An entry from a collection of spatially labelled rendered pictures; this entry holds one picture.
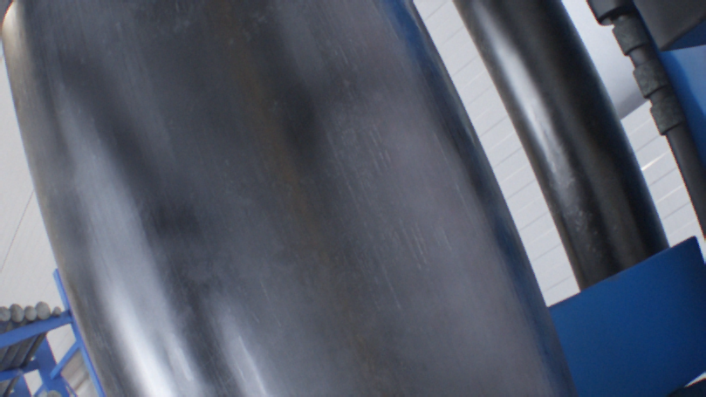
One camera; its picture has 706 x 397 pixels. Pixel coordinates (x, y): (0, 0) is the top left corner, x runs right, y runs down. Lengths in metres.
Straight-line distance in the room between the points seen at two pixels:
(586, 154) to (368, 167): 0.40
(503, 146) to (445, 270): 3.04
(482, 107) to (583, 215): 2.71
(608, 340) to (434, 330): 0.31
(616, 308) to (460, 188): 0.30
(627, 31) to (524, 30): 0.09
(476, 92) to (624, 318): 2.81
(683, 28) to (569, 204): 0.21
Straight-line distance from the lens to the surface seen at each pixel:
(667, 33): 0.73
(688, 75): 0.83
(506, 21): 0.87
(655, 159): 3.04
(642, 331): 0.78
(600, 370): 0.75
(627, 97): 1.53
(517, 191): 3.51
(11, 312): 6.26
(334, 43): 0.49
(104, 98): 0.49
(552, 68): 0.86
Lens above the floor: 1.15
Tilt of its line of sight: 11 degrees up
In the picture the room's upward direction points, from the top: 23 degrees counter-clockwise
